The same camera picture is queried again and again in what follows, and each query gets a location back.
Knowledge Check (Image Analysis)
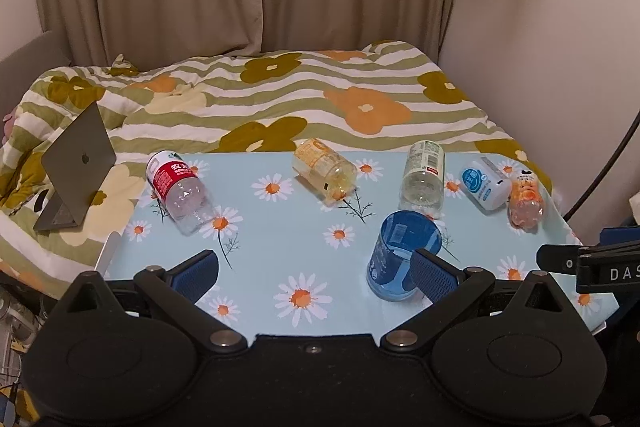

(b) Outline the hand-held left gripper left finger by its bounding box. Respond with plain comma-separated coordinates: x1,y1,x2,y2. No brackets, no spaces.
50,250,248,354

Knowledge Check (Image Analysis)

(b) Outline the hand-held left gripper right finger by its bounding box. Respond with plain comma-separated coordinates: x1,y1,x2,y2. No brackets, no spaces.
381,249,581,353

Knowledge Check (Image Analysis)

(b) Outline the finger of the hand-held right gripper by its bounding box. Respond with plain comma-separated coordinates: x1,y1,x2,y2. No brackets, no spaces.
536,243,583,279

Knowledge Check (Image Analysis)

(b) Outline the blue translucent cup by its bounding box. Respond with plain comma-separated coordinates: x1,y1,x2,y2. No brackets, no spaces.
366,210,444,303

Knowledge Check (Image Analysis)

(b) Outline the small orange plastic bottle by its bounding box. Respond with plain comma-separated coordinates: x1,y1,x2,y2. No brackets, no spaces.
507,170,546,230

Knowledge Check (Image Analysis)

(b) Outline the light blue daisy tablecloth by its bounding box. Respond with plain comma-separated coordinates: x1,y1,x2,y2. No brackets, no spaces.
95,149,621,338

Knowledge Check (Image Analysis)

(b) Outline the red label plastic bottle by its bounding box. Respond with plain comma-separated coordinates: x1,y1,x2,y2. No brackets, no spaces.
146,150,216,236

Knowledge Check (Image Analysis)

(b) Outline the green white label plastic bottle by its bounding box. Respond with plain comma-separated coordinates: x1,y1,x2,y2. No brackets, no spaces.
399,140,446,212

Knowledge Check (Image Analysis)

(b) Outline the small white blue bottle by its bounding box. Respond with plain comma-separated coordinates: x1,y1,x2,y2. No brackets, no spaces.
460,156,510,212

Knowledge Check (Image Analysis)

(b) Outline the yellow label plastic bottle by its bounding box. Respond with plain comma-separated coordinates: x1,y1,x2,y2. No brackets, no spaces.
292,138,359,208

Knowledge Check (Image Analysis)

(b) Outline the grey laptop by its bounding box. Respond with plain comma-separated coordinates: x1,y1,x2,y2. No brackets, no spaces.
32,101,117,232

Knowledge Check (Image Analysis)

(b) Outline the striped floral blanket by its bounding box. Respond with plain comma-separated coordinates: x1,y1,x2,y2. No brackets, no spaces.
0,39,553,303

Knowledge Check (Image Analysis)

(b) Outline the pink soft object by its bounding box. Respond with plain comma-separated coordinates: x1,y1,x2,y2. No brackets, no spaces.
0,112,18,145

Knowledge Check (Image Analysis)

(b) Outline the grey headboard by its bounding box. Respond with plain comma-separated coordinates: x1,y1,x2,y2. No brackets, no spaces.
0,29,76,80

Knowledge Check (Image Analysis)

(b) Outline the black cable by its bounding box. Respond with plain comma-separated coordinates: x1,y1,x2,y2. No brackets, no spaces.
565,107,640,220

